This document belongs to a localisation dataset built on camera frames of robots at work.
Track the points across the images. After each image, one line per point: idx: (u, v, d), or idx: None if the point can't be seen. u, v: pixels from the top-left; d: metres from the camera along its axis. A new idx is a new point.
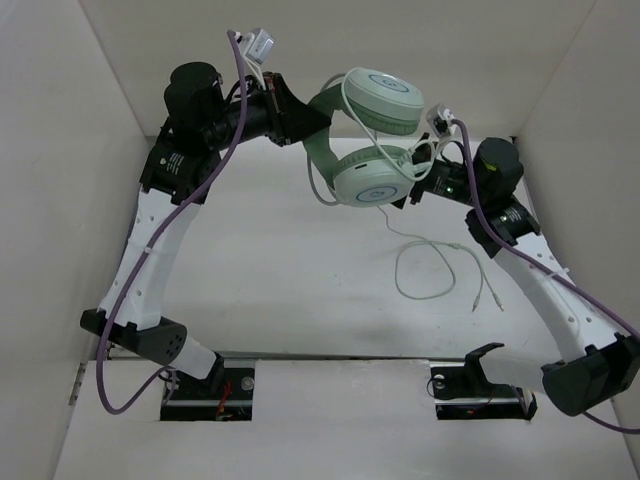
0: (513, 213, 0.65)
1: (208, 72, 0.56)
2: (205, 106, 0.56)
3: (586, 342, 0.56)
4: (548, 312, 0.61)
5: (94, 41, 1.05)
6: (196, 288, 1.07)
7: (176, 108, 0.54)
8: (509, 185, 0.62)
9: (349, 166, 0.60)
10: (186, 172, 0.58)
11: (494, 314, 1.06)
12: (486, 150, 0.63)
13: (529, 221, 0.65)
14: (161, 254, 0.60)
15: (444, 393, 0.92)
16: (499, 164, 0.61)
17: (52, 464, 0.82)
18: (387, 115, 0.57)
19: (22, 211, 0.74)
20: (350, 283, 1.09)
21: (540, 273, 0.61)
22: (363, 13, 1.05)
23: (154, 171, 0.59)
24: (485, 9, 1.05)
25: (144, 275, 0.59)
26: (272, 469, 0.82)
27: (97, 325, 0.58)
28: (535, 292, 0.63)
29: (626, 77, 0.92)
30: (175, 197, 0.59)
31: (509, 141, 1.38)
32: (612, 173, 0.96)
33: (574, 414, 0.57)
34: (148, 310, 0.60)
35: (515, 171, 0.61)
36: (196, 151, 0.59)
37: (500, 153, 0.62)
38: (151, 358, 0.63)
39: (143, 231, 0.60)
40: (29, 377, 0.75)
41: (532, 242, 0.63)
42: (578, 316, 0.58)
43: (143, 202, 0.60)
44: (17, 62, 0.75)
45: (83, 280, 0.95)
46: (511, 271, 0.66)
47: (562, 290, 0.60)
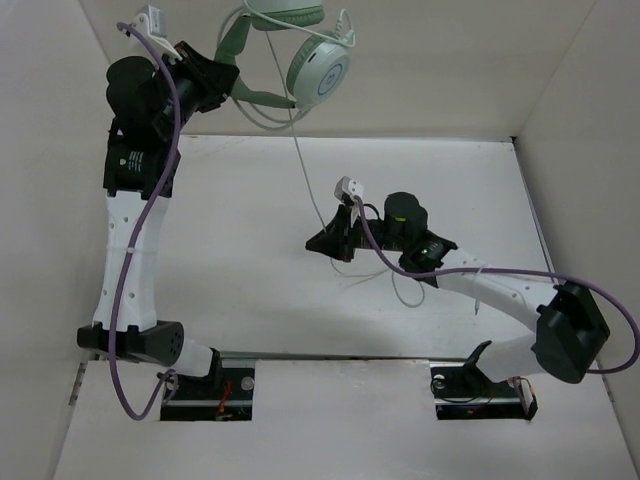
0: (434, 245, 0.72)
1: (143, 65, 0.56)
2: (150, 100, 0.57)
3: (535, 304, 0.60)
4: (497, 300, 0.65)
5: (94, 44, 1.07)
6: (196, 287, 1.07)
7: (121, 107, 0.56)
8: (422, 227, 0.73)
9: (301, 64, 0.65)
10: (149, 167, 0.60)
11: (493, 313, 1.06)
12: (392, 204, 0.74)
13: (447, 245, 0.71)
14: (143, 252, 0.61)
15: (444, 392, 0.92)
16: (406, 213, 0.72)
17: (52, 462, 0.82)
18: (306, 9, 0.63)
19: (23, 209, 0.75)
20: (349, 283, 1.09)
21: (471, 273, 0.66)
22: (360, 14, 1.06)
23: (116, 173, 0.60)
24: (483, 10, 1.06)
25: (132, 276, 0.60)
26: (273, 469, 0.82)
27: (97, 338, 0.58)
28: (479, 293, 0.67)
29: (625, 76, 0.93)
30: (144, 192, 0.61)
31: (509, 141, 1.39)
32: (612, 172, 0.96)
33: (581, 378, 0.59)
34: (145, 311, 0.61)
35: (419, 213, 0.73)
36: (153, 146, 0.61)
37: (404, 203, 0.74)
38: (159, 360, 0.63)
39: (122, 232, 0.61)
40: (29, 375, 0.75)
41: (456, 256, 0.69)
42: (519, 289, 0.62)
43: (112, 207, 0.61)
44: (18, 62, 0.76)
45: (83, 280, 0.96)
46: (454, 286, 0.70)
47: (495, 277, 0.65)
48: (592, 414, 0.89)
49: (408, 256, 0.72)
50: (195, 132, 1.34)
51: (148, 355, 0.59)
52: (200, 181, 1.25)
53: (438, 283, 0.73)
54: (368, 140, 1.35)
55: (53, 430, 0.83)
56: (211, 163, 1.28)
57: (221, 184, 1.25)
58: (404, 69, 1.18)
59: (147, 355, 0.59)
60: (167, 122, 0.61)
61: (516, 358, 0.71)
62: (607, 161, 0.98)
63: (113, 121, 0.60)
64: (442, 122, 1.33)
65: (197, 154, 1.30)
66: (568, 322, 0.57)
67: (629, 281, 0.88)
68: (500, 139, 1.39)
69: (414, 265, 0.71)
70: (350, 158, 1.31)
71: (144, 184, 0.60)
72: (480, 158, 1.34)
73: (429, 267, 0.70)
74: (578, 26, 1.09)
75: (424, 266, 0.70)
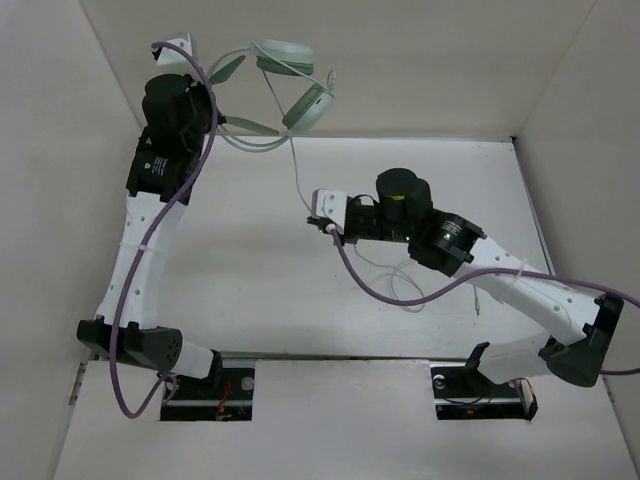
0: (452, 226, 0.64)
1: (180, 81, 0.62)
2: (181, 110, 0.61)
3: (580, 323, 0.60)
4: (531, 307, 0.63)
5: (94, 44, 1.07)
6: (197, 287, 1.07)
7: (154, 114, 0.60)
8: (424, 203, 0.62)
9: (301, 108, 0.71)
10: (172, 173, 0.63)
11: (493, 314, 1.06)
12: (388, 181, 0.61)
13: (467, 226, 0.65)
14: (154, 252, 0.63)
15: (444, 392, 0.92)
16: (404, 190, 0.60)
17: (53, 462, 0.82)
18: (302, 63, 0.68)
19: (22, 208, 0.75)
20: (350, 283, 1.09)
21: (510, 277, 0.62)
22: (360, 14, 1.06)
23: (140, 176, 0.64)
24: (483, 9, 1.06)
25: (140, 274, 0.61)
26: (273, 469, 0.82)
27: (96, 332, 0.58)
28: (510, 295, 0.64)
29: (626, 76, 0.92)
30: (164, 195, 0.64)
31: (509, 140, 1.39)
32: (613, 172, 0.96)
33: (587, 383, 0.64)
34: (146, 311, 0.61)
35: (420, 188, 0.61)
36: (177, 155, 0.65)
37: (399, 177, 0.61)
38: (153, 364, 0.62)
39: (136, 231, 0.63)
40: (29, 375, 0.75)
41: (486, 249, 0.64)
42: (562, 302, 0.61)
43: (130, 206, 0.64)
44: (17, 61, 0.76)
45: (83, 279, 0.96)
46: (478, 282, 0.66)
47: (535, 284, 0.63)
48: (593, 415, 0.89)
49: (422, 243, 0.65)
50: None
51: (146, 357, 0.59)
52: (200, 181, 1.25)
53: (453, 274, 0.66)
54: (367, 140, 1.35)
55: (53, 430, 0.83)
56: (211, 163, 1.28)
57: (221, 184, 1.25)
58: (403, 68, 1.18)
59: (145, 357, 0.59)
60: (192, 132, 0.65)
61: (516, 355, 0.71)
62: (607, 162, 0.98)
63: (144, 129, 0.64)
64: (442, 122, 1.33)
65: None
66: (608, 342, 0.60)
67: (628, 281, 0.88)
68: (500, 139, 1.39)
69: (433, 253, 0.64)
70: (350, 158, 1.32)
71: (164, 188, 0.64)
72: (481, 158, 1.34)
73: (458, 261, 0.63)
74: (578, 26, 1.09)
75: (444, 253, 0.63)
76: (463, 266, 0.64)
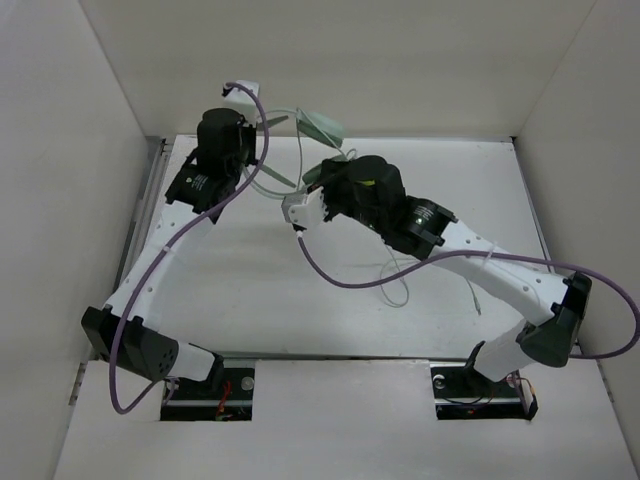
0: (424, 211, 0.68)
1: (233, 117, 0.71)
2: (229, 138, 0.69)
3: (549, 302, 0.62)
4: (503, 289, 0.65)
5: (94, 44, 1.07)
6: (196, 287, 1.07)
7: (207, 137, 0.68)
8: (395, 189, 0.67)
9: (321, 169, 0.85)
10: (209, 190, 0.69)
11: (493, 314, 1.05)
12: (362, 168, 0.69)
13: (439, 211, 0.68)
14: (175, 255, 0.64)
15: (444, 392, 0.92)
16: (374, 176, 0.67)
17: (53, 462, 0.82)
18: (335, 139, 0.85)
19: (23, 208, 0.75)
20: (350, 283, 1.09)
21: (480, 259, 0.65)
22: (360, 14, 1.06)
23: (180, 187, 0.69)
24: (483, 9, 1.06)
25: (157, 273, 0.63)
26: (272, 470, 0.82)
27: (100, 320, 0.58)
28: (480, 277, 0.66)
29: (626, 75, 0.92)
30: (197, 207, 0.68)
31: (509, 141, 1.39)
32: (613, 171, 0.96)
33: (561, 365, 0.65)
34: (152, 311, 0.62)
35: (390, 174, 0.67)
36: (216, 177, 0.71)
37: (371, 166, 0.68)
38: (144, 366, 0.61)
39: (163, 233, 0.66)
40: (29, 375, 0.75)
41: (457, 232, 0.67)
42: (531, 283, 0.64)
43: (164, 211, 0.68)
44: (17, 62, 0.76)
45: (83, 279, 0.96)
46: (449, 266, 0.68)
47: (504, 266, 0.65)
48: (593, 415, 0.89)
49: (394, 227, 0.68)
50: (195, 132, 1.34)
51: (142, 355, 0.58)
52: None
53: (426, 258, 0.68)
54: (367, 140, 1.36)
55: (53, 430, 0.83)
56: None
57: None
58: (403, 68, 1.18)
59: (141, 355, 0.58)
60: (233, 162, 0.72)
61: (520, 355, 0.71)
62: (607, 161, 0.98)
63: (193, 150, 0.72)
64: (442, 122, 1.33)
65: None
66: (575, 321, 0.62)
67: (629, 281, 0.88)
68: (500, 139, 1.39)
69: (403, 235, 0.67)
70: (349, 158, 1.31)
71: (198, 201, 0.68)
72: (481, 158, 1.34)
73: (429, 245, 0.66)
74: (578, 25, 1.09)
75: (417, 238, 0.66)
76: (434, 250, 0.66)
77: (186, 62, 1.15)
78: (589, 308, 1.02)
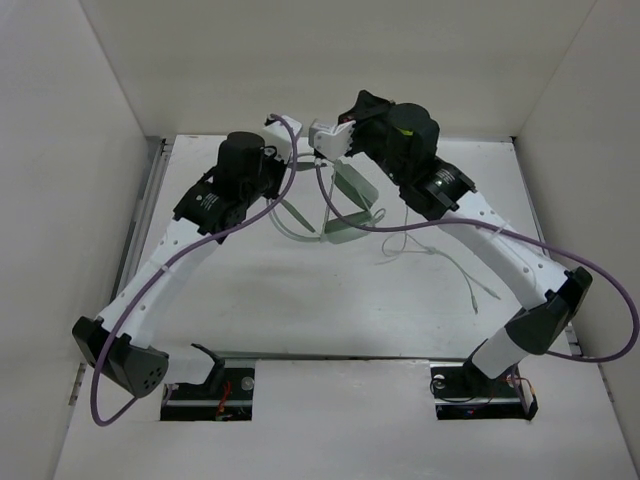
0: (445, 175, 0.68)
1: (256, 140, 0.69)
2: (249, 162, 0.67)
3: (544, 288, 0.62)
4: (503, 266, 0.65)
5: (95, 46, 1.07)
6: (195, 288, 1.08)
7: (228, 157, 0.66)
8: (429, 146, 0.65)
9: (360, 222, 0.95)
10: (217, 211, 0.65)
11: (492, 312, 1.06)
12: (402, 118, 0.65)
13: (460, 179, 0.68)
14: (174, 275, 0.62)
15: (444, 392, 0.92)
16: (412, 126, 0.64)
17: (53, 462, 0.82)
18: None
19: (23, 209, 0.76)
20: (350, 282, 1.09)
21: (488, 233, 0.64)
22: (360, 14, 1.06)
23: (189, 204, 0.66)
24: (482, 10, 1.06)
25: (153, 291, 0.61)
26: (273, 469, 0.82)
27: (91, 333, 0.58)
28: (486, 249, 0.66)
29: (624, 76, 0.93)
30: (202, 228, 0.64)
31: (509, 141, 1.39)
32: (612, 171, 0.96)
33: (540, 353, 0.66)
34: (142, 330, 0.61)
35: (429, 128, 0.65)
36: (228, 198, 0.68)
37: (412, 115, 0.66)
38: (126, 383, 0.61)
39: (164, 251, 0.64)
40: (29, 375, 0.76)
41: (472, 202, 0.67)
42: (531, 265, 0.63)
43: (170, 228, 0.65)
44: (17, 62, 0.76)
45: (83, 279, 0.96)
46: (456, 234, 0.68)
47: (510, 243, 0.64)
48: (593, 415, 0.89)
49: (413, 184, 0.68)
50: (195, 132, 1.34)
51: (126, 372, 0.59)
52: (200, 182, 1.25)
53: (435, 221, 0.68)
54: None
55: (53, 431, 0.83)
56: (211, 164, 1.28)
57: None
58: (403, 69, 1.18)
59: (124, 372, 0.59)
60: (249, 186, 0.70)
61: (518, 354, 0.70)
62: (606, 161, 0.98)
63: (211, 168, 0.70)
64: (442, 122, 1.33)
65: (196, 154, 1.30)
66: (567, 313, 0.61)
67: (628, 281, 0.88)
68: (500, 139, 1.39)
69: (419, 193, 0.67)
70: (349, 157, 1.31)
71: (205, 222, 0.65)
72: (481, 158, 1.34)
73: (441, 209, 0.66)
74: (578, 26, 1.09)
75: (431, 199, 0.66)
76: (447, 214, 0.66)
77: (187, 63, 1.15)
78: (589, 308, 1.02)
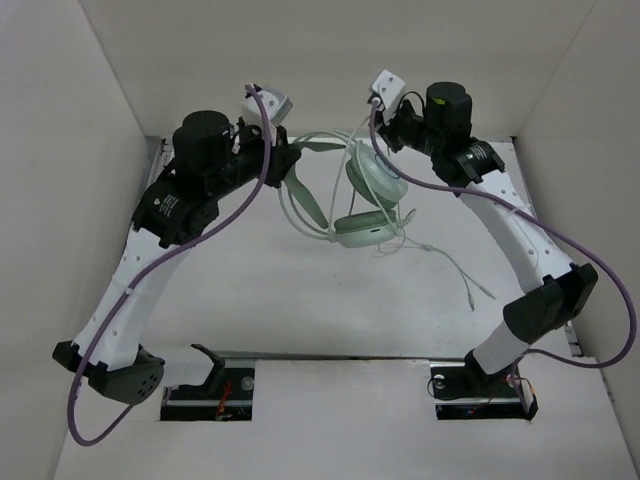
0: (479, 151, 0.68)
1: (221, 121, 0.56)
2: (212, 154, 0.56)
3: (543, 272, 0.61)
4: (510, 246, 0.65)
5: (95, 46, 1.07)
6: (194, 288, 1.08)
7: (183, 151, 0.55)
8: (461, 119, 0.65)
9: (356, 223, 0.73)
10: (178, 216, 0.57)
11: (492, 311, 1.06)
12: (439, 89, 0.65)
13: (492, 156, 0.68)
14: (141, 294, 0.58)
15: (444, 393, 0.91)
16: (446, 97, 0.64)
17: (52, 462, 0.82)
18: (385, 195, 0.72)
19: (23, 210, 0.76)
20: (350, 280, 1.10)
21: (503, 210, 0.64)
22: (360, 14, 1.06)
23: (147, 210, 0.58)
24: (482, 9, 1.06)
25: (122, 314, 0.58)
26: (273, 469, 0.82)
27: (67, 362, 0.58)
28: (498, 227, 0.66)
29: (624, 75, 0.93)
30: (163, 240, 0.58)
31: (509, 141, 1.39)
32: (613, 171, 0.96)
33: (530, 342, 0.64)
34: (119, 354, 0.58)
35: (465, 100, 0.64)
36: (192, 197, 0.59)
37: (451, 88, 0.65)
38: (116, 399, 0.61)
39: (127, 269, 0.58)
40: (29, 375, 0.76)
41: (496, 180, 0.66)
42: (537, 248, 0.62)
43: (130, 241, 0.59)
44: (18, 63, 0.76)
45: (83, 280, 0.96)
46: (475, 210, 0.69)
47: (523, 225, 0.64)
48: (593, 415, 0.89)
49: (443, 156, 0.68)
50: None
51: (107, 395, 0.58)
52: None
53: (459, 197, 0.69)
54: None
55: (53, 431, 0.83)
56: None
57: None
58: (403, 69, 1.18)
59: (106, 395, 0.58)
60: (218, 179, 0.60)
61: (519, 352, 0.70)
62: (607, 161, 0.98)
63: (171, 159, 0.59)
64: None
65: None
66: (561, 301, 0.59)
67: (628, 280, 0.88)
68: (500, 139, 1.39)
69: (449, 164, 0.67)
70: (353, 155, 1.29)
71: (168, 229, 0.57)
72: None
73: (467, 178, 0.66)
74: (578, 25, 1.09)
75: (459, 171, 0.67)
76: (470, 186, 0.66)
77: (187, 62, 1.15)
78: (589, 307, 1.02)
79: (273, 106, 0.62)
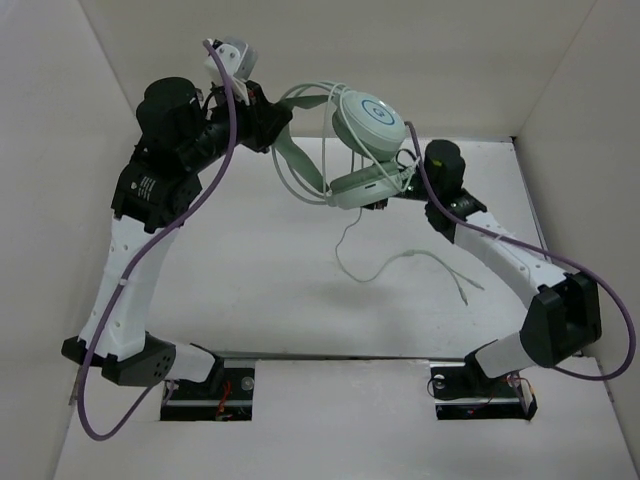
0: (465, 202, 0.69)
1: (186, 89, 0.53)
2: (181, 125, 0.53)
3: (538, 282, 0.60)
4: (505, 271, 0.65)
5: (95, 45, 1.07)
6: (194, 288, 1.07)
7: (150, 128, 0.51)
8: (456, 179, 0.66)
9: (350, 181, 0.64)
10: (156, 197, 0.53)
11: (492, 312, 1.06)
12: (432, 148, 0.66)
13: (478, 205, 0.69)
14: (137, 283, 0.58)
15: (444, 393, 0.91)
16: (442, 158, 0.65)
17: (53, 461, 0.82)
18: (378, 145, 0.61)
19: (23, 210, 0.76)
20: (350, 281, 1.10)
21: (489, 238, 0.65)
22: (360, 14, 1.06)
23: (126, 195, 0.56)
24: (482, 9, 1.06)
25: (122, 304, 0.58)
26: (273, 469, 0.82)
27: (78, 357, 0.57)
28: (490, 257, 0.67)
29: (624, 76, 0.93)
30: (149, 225, 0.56)
31: (509, 141, 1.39)
32: (613, 172, 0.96)
33: (551, 366, 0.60)
34: (127, 343, 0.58)
35: (459, 162, 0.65)
36: (172, 174, 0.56)
37: (445, 147, 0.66)
38: (135, 384, 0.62)
39: (119, 260, 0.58)
40: (29, 375, 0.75)
41: (481, 219, 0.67)
42: (528, 264, 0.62)
43: (116, 230, 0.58)
44: (18, 63, 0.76)
45: (83, 279, 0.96)
46: (468, 246, 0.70)
47: (511, 249, 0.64)
48: (593, 415, 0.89)
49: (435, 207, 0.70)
50: None
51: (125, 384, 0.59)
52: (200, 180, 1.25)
53: (454, 240, 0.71)
54: None
55: (53, 430, 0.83)
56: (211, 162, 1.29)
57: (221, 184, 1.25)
58: (403, 69, 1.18)
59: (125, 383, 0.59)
60: (197, 153, 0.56)
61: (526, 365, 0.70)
62: (606, 161, 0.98)
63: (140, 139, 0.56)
64: (442, 122, 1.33)
65: None
66: (561, 308, 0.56)
67: (627, 281, 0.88)
68: (500, 139, 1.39)
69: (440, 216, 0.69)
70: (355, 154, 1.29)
71: (151, 213, 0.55)
72: (481, 158, 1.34)
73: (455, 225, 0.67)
74: (578, 26, 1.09)
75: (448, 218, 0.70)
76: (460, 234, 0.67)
77: (187, 62, 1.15)
78: None
79: (234, 60, 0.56)
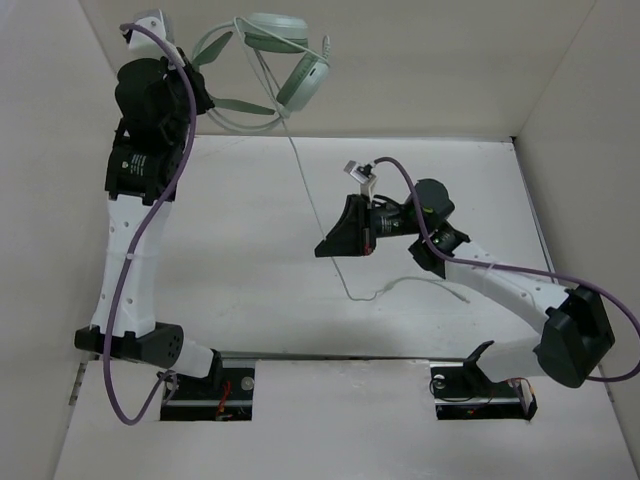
0: (446, 235, 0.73)
1: (157, 66, 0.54)
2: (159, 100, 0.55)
3: (544, 306, 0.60)
4: (506, 299, 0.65)
5: (95, 47, 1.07)
6: (194, 288, 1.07)
7: (130, 108, 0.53)
8: (444, 219, 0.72)
9: (295, 81, 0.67)
10: (151, 172, 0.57)
11: (491, 311, 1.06)
12: (421, 193, 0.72)
13: (460, 236, 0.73)
14: (143, 257, 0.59)
15: (444, 393, 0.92)
16: (431, 205, 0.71)
17: (52, 461, 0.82)
18: (299, 37, 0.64)
19: (23, 210, 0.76)
20: (350, 281, 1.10)
21: (482, 269, 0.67)
22: (360, 14, 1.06)
23: (119, 176, 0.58)
24: (482, 9, 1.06)
25: (131, 280, 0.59)
26: (273, 470, 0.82)
27: (94, 344, 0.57)
28: (487, 287, 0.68)
29: (624, 76, 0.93)
30: (146, 198, 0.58)
31: (509, 140, 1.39)
32: (613, 172, 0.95)
33: (577, 385, 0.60)
34: (142, 318, 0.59)
35: (446, 205, 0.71)
36: (158, 151, 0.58)
37: (433, 192, 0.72)
38: (155, 364, 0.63)
39: (121, 238, 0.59)
40: (29, 375, 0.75)
41: (467, 250, 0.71)
42: (529, 288, 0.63)
43: (112, 211, 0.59)
44: (17, 62, 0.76)
45: (83, 279, 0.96)
46: (462, 279, 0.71)
47: (507, 275, 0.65)
48: (592, 415, 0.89)
49: (421, 244, 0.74)
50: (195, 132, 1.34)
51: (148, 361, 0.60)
52: (200, 181, 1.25)
53: (446, 275, 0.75)
54: (367, 140, 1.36)
55: (53, 430, 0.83)
56: (212, 162, 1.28)
57: (221, 185, 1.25)
58: (403, 69, 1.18)
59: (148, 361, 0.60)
60: (174, 123, 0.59)
61: (533, 373, 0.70)
62: (606, 161, 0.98)
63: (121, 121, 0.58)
64: (442, 122, 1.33)
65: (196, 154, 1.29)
66: (572, 326, 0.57)
67: (627, 282, 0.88)
68: (500, 139, 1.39)
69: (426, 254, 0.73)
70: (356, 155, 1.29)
71: (146, 188, 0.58)
72: (481, 158, 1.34)
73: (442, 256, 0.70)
74: (578, 26, 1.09)
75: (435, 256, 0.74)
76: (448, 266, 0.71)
77: None
78: None
79: (157, 27, 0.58)
